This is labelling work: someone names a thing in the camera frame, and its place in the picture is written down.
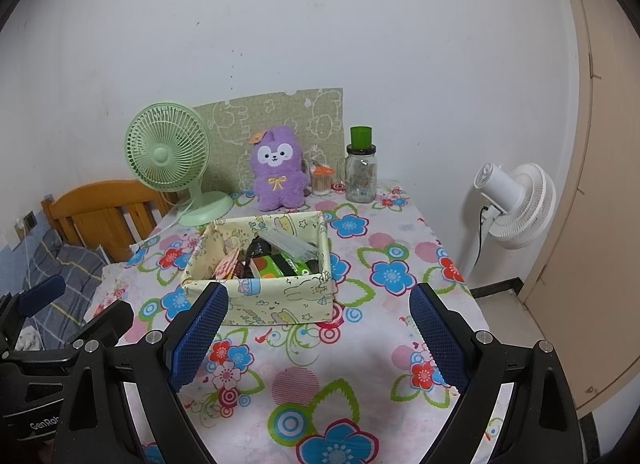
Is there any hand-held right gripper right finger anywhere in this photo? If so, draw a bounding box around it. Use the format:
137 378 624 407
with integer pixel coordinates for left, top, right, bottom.
410 282 583 464

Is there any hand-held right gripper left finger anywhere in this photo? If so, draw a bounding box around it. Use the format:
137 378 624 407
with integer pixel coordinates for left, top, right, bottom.
59 282 230 464

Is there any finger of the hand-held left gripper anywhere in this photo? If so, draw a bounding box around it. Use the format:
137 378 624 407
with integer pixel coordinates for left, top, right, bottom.
0 275 67 319
75 301 135 347

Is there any pink sticker sheet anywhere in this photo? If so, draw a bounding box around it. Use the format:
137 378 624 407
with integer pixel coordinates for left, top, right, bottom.
216 250 242 279

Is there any printed fabric storage box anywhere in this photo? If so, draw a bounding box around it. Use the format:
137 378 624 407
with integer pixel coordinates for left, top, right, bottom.
180 211 333 326

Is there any green tissue packet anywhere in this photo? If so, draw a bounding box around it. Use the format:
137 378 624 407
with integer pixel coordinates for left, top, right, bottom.
250 254 323 279

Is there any black plastic bag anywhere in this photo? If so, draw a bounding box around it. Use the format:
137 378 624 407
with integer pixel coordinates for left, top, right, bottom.
245 236 273 265

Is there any clear plastic bag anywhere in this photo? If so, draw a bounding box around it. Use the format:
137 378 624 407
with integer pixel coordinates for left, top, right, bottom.
257 229 321 261

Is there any grey plaid bedding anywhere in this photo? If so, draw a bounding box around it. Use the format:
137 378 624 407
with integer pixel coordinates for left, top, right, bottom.
10 229 108 350

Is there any white crumpled cloth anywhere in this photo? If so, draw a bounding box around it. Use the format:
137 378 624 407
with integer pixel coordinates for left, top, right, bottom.
14 328 42 351

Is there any floral tablecloth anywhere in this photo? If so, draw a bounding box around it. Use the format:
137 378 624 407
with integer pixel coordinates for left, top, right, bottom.
82 186 516 464

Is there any wooden bed headboard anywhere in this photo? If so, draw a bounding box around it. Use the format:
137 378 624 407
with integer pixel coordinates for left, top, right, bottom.
40 180 178 262

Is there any white standing fan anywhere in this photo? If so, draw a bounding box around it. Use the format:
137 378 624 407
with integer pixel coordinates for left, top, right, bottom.
462 162 557 289

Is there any green desk fan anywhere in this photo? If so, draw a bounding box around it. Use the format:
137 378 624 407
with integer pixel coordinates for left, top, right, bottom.
124 102 234 228

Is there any glass jar mug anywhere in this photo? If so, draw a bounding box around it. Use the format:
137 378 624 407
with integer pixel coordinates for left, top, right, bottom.
336 144 377 203

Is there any purple plush toy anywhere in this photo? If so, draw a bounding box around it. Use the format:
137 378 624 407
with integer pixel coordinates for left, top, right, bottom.
251 125 311 212

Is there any small jar with orange lid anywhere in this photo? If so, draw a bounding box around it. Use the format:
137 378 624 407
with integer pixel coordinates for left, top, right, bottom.
310 164 333 197

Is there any green printed board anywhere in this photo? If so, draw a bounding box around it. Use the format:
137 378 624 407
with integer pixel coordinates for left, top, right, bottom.
194 88 344 195

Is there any black fan cable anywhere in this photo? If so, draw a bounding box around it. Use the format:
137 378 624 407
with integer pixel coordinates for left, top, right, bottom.
472 204 493 285

